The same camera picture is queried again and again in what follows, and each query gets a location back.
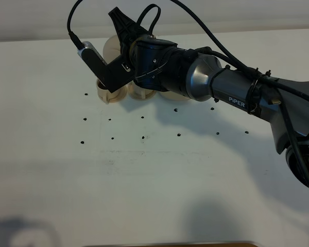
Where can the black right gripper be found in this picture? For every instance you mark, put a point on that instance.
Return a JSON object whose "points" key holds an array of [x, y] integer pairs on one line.
{"points": [[159, 65]]}

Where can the beige saucer under cup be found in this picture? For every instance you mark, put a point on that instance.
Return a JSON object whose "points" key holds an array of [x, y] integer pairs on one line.
{"points": [[150, 96], [122, 93]]}

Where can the beige teacup left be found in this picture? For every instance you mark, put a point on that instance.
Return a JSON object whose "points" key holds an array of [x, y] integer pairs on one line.
{"points": [[105, 95]]}

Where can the beige teacup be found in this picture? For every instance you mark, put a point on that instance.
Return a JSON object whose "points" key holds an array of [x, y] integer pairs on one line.
{"points": [[105, 95], [137, 92]]}

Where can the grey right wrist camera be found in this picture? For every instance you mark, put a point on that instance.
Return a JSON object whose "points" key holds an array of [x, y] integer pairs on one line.
{"points": [[113, 75]]}

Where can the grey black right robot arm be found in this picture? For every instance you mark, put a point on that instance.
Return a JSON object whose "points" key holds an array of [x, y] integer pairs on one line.
{"points": [[201, 74]]}

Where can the round beige teapot saucer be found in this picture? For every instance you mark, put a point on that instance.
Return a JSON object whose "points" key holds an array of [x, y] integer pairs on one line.
{"points": [[173, 96]]}

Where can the beige teacup centre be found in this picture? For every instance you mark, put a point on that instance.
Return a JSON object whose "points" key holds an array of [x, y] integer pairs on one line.
{"points": [[137, 92]]}

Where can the beige teapot with lid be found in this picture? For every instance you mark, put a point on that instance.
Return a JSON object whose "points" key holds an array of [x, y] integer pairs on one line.
{"points": [[111, 49]]}

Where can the beige saucer under left cup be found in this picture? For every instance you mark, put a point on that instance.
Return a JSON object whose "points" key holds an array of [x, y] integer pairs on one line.
{"points": [[122, 93]]}

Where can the beige saucer under centre cup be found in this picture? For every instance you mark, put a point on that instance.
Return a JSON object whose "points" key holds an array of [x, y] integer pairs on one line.
{"points": [[150, 96]]}

